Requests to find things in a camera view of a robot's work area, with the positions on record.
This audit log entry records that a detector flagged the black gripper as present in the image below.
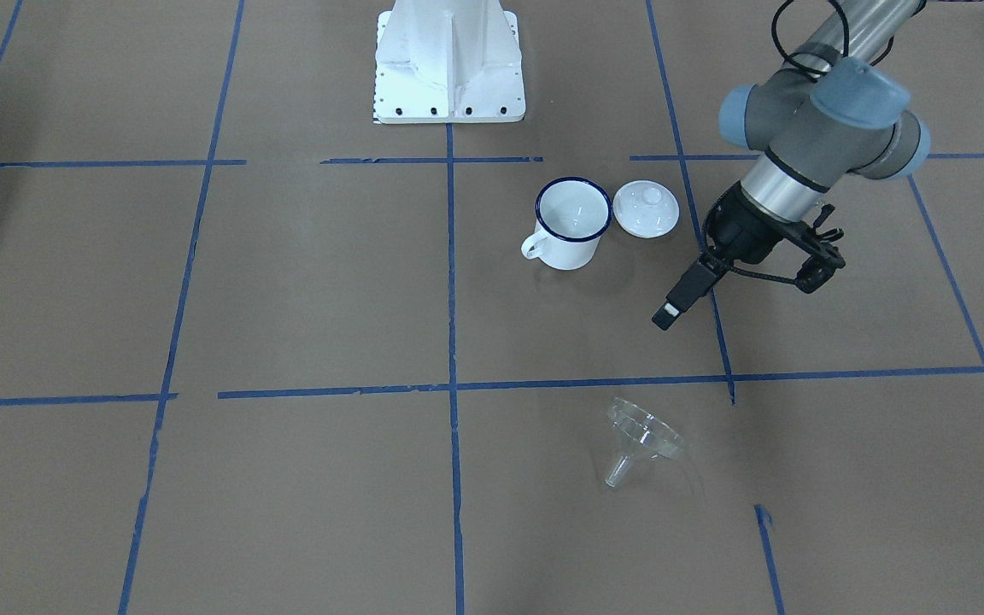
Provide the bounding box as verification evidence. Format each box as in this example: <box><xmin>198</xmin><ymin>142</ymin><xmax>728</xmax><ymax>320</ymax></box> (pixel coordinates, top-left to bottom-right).
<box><xmin>652</xmin><ymin>190</ymin><xmax>782</xmax><ymax>331</ymax></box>

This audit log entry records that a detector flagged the white mug lid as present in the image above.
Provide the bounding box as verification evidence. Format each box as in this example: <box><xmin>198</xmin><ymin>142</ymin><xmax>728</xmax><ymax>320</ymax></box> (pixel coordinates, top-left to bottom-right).
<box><xmin>612</xmin><ymin>180</ymin><xmax>680</xmax><ymax>240</ymax></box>

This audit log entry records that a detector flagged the clear plastic funnel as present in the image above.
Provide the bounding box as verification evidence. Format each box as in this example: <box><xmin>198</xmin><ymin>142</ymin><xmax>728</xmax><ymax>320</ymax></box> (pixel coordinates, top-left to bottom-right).
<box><xmin>604</xmin><ymin>396</ymin><xmax>688</xmax><ymax>488</ymax></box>

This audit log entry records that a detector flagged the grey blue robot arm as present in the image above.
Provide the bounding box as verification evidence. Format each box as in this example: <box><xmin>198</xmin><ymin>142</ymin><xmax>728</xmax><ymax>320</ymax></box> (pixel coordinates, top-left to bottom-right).
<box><xmin>653</xmin><ymin>1</ymin><xmax>932</xmax><ymax>330</ymax></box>

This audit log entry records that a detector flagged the white enamel mug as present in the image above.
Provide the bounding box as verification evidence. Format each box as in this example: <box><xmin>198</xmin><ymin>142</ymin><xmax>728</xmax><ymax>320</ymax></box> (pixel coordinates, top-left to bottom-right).
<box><xmin>520</xmin><ymin>178</ymin><xmax>613</xmax><ymax>270</ymax></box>

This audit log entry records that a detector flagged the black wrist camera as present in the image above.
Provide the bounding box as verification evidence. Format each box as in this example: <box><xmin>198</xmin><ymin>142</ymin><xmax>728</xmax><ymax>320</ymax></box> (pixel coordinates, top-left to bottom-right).
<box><xmin>789</xmin><ymin>202</ymin><xmax>845</xmax><ymax>295</ymax></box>

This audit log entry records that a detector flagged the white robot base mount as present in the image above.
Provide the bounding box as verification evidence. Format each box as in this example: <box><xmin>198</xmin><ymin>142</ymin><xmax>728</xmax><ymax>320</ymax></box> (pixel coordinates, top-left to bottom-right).
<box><xmin>372</xmin><ymin>1</ymin><xmax>527</xmax><ymax>125</ymax></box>

